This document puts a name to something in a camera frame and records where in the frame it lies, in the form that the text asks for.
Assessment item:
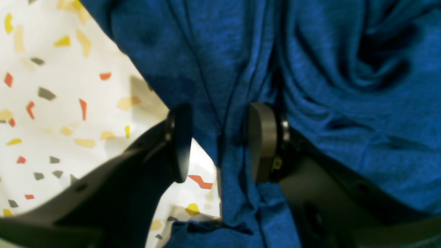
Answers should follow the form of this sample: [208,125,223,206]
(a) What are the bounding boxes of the terrazzo patterned tablecloth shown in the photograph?
[0,0,223,248]

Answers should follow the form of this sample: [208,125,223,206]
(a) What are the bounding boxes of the dark blue t-shirt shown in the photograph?
[82,0,441,248]

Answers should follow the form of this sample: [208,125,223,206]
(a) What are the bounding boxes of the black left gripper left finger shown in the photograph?
[0,103,193,248]

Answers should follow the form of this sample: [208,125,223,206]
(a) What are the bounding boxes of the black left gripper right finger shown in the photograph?
[248,102,440,248]

